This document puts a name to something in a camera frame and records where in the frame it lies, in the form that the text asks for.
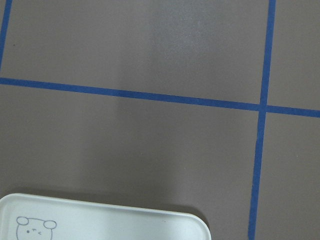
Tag cream rabbit tray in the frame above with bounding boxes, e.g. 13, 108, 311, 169
0, 193, 212, 240

